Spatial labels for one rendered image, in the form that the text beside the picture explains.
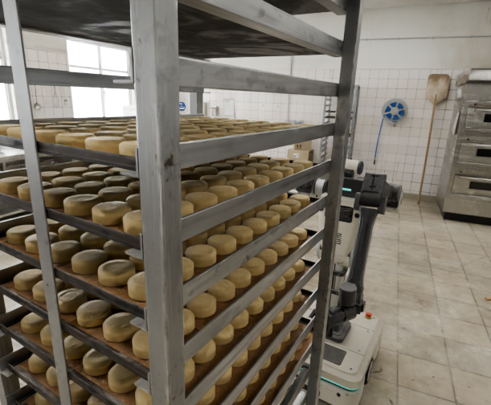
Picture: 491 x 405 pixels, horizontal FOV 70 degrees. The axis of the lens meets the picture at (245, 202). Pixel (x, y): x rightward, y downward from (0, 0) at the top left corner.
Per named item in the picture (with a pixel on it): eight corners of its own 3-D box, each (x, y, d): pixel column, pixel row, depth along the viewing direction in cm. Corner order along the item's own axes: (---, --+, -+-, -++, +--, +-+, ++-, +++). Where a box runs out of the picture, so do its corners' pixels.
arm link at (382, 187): (389, 170, 126) (361, 168, 131) (382, 208, 126) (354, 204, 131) (401, 186, 165) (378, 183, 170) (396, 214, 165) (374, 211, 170)
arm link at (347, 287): (365, 307, 126) (341, 300, 130) (368, 278, 123) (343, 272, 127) (357, 325, 116) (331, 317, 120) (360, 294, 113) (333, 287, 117)
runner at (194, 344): (316, 233, 97) (317, 222, 96) (326, 235, 95) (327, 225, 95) (134, 384, 44) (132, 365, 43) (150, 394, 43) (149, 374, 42)
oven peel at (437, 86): (407, 202, 579) (428, 73, 545) (407, 202, 583) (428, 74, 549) (427, 205, 568) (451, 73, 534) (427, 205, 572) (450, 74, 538)
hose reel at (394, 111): (398, 165, 599) (410, 98, 568) (398, 167, 584) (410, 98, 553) (374, 163, 614) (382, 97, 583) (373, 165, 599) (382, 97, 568)
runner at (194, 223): (322, 169, 92) (324, 157, 91) (333, 169, 90) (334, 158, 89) (125, 253, 39) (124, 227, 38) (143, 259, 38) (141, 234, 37)
